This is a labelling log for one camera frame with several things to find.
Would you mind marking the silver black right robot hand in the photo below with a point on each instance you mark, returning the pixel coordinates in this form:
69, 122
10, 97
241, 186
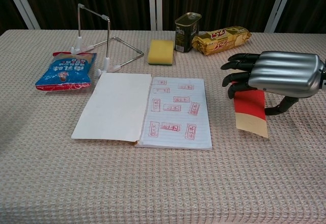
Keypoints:
285, 73

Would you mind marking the red and tan card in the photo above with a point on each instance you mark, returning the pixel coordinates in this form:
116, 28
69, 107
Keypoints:
250, 112

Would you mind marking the yellow white notebook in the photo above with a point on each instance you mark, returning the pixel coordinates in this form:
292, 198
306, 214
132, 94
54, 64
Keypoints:
114, 107

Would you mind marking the gold biscuit packet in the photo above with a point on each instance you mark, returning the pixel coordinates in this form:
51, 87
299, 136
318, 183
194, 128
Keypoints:
219, 42

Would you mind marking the olive green tin can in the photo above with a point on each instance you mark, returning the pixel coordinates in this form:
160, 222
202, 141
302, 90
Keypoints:
187, 35

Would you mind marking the yellow sponge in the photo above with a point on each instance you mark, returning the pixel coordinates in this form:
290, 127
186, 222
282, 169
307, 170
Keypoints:
160, 52

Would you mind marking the beige waffle tablecloth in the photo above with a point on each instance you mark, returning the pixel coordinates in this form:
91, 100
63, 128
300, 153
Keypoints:
163, 183

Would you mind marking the blue snack bag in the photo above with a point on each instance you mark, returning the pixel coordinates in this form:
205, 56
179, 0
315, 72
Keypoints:
66, 73

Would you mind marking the white partition frame post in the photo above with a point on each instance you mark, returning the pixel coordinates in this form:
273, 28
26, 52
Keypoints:
20, 5
152, 5
281, 5

